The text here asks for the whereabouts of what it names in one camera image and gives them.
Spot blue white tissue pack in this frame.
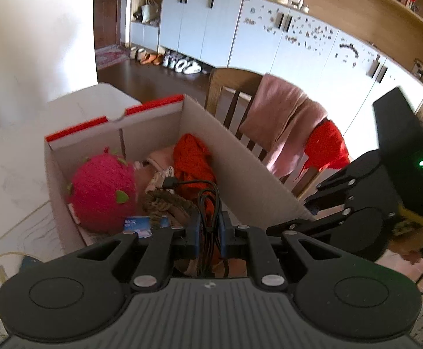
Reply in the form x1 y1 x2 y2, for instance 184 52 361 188
122 216 170 239

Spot red doormat rug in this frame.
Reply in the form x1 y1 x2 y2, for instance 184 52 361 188
95 45 129 70

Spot brown hair scrunchie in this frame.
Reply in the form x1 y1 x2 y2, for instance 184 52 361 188
140 189 198 231

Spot red cloth on chair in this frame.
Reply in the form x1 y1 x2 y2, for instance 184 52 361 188
302 120 350 171

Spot red knotted cloth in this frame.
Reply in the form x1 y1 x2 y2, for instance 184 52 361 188
173 133 221 267

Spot white tall cabinet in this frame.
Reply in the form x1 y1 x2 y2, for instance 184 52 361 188
130 0 423 141

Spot near wooden chair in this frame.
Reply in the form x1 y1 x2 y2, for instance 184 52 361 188
205 68 321 199

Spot white red cardboard box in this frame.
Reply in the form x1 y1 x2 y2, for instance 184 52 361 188
44 95 312 254

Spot brown entrance door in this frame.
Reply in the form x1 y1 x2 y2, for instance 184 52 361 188
93 0 121 51

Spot shoes on floor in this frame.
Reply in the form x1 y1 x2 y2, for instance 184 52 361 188
129 46 210 75

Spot pink scarf on chair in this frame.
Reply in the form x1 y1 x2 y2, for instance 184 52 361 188
239 74 328 178

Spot black cable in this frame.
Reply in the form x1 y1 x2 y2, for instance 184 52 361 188
161 176 231 279

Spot pink dragonfruit plush toy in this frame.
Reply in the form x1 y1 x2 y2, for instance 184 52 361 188
68 147 137 234

